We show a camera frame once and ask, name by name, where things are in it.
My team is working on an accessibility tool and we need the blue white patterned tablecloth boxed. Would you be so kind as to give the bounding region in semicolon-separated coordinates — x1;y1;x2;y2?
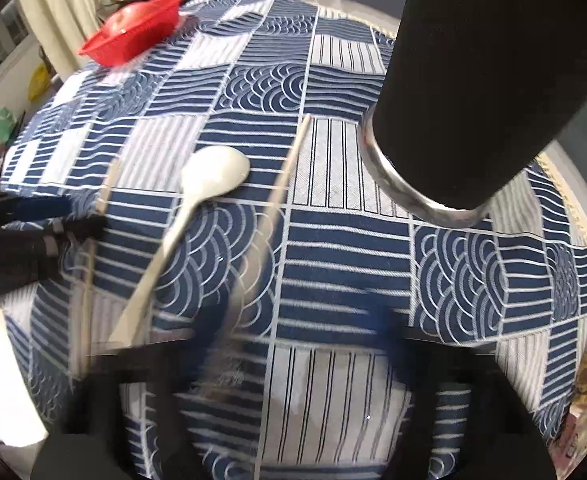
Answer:
0;0;587;480

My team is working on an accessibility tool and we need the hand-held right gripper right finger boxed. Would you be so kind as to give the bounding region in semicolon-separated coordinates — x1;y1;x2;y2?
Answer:
372;305;559;480

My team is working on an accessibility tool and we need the white ceramic spoon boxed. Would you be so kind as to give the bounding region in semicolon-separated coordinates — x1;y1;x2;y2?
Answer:
108;146;251;346

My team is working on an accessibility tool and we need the cream curtain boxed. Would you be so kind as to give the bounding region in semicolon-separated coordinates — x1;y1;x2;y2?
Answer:
14;0;104;76

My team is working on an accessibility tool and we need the black utensil holder cup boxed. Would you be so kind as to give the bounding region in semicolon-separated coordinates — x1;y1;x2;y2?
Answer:
358;0;587;228

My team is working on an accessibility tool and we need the yellow bag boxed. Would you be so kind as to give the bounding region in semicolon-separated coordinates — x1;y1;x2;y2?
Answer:
28;62;49;101

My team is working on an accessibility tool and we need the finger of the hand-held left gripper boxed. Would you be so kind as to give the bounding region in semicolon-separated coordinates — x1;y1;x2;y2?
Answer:
0;192;74;223
0;216;108;266

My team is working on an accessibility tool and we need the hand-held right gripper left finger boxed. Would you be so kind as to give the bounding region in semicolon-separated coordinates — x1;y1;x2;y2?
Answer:
30;305;234;480

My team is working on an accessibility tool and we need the light wooden chopstick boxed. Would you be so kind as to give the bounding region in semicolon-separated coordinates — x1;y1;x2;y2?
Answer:
226;114;314;333
68;156;123;378

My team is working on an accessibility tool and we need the red plastic basket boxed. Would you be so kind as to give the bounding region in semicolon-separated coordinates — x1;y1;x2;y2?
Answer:
78;0;186;67

